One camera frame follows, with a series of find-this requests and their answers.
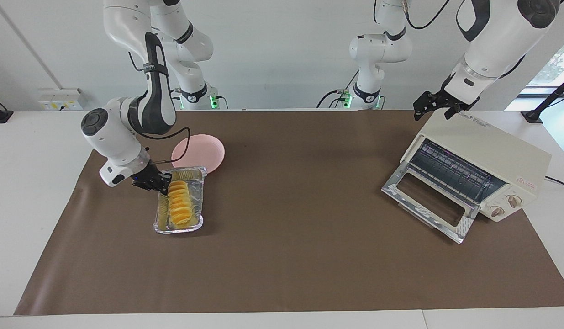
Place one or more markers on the brown table mat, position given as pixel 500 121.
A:
pixel 282 260

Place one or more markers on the window with green view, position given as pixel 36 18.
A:
pixel 556 64

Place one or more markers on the sliced yellow bread loaf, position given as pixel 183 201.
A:
pixel 179 205

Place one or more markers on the beige oven knob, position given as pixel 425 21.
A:
pixel 513 201
pixel 497 211

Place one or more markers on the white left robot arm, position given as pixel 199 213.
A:
pixel 496 45

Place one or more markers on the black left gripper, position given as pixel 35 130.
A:
pixel 441 100

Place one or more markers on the cream toaster oven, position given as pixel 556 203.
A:
pixel 492 146

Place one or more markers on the aluminium foil tray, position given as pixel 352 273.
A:
pixel 195 201

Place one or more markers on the white wall socket box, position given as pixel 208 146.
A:
pixel 58 98

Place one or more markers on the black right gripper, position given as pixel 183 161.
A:
pixel 147 176

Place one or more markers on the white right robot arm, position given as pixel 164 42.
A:
pixel 115 137

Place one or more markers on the black clamp stand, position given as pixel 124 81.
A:
pixel 533 115

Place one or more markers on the silver glass oven door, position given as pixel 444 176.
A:
pixel 428 203

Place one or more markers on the pink round plate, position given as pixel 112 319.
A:
pixel 204 148

